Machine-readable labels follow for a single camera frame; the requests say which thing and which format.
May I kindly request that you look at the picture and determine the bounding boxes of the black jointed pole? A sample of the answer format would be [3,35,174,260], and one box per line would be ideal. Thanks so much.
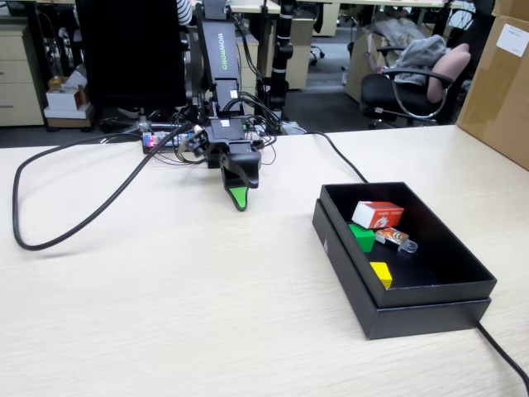
[266,0,295,122]

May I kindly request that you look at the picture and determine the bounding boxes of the thick black sleeved cable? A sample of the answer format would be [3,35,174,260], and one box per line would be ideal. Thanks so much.
[11,122,195,252]

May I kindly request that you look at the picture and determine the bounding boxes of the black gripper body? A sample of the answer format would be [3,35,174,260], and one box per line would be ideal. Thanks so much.
[205,117,263,169]

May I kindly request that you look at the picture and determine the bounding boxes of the person in striped shirt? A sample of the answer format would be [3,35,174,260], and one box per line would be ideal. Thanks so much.
[176,0,193,26]

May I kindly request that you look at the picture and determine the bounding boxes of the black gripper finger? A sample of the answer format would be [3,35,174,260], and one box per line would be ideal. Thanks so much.
[222,180,250,213]
[220,151,263,190]

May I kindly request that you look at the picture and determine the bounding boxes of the yellow wooden block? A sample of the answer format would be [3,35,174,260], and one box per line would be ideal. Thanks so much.
[369,261,394,289]

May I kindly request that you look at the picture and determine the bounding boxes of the colourful printed USB stick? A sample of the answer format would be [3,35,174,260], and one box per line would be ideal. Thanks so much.
[374,227,419,255]

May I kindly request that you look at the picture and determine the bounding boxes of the black power cable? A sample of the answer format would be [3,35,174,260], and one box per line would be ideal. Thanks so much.
[303,131,529,388]

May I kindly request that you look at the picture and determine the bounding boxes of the red and white matchbox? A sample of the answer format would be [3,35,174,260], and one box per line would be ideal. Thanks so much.
[351,200,405,230]

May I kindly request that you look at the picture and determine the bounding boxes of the black cardboard box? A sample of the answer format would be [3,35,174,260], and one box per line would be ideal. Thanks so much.
[319,181,498,309]

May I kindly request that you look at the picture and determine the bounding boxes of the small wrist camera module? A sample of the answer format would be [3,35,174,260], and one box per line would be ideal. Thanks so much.
[180,127,210,159]

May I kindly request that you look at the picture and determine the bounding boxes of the small white cardboard box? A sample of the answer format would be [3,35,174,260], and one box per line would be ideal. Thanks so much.
[45,84,88,112]

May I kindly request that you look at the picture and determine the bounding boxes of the pink cushion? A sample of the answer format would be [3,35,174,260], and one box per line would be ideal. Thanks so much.
[425,43,473,104]

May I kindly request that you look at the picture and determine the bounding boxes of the beige drawer cabinet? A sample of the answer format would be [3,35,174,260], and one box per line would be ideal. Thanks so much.
[0,22,45,127]

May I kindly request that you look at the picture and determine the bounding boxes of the flat white box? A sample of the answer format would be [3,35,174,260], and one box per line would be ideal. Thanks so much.
[43,105,95,122]

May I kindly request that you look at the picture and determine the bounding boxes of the black office chair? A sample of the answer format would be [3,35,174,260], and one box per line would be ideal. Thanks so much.
[359,0,497,130]

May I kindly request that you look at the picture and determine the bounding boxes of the narrow beige desk cabinet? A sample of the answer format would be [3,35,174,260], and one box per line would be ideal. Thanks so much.
[237,35,260,100]

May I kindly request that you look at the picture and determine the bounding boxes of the small brown cardboard box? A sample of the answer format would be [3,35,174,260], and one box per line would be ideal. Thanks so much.
[491,0,529,18]

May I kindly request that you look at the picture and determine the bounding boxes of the black monitor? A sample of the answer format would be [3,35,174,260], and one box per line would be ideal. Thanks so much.
[75,0,188,110]

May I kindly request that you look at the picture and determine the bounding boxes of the black open box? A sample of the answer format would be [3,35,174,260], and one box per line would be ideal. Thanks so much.
[311,197,493,342]

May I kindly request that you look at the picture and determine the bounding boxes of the large brown cardboard box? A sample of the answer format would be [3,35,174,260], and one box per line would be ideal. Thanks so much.
[455,14,529,171]

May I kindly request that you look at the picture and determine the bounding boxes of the green wooden cube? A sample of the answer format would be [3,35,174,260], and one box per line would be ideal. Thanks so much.
[347,222,377,254]

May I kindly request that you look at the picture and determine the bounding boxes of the grey cloth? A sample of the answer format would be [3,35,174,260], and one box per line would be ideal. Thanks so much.
[390,35,450,87]

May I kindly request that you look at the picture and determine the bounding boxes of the controller circuit board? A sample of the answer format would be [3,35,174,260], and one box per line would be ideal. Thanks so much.
[141,130,195,155]

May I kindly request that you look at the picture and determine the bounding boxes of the wide beige desk cabinet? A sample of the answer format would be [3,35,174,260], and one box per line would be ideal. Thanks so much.
[284,16,316,91]

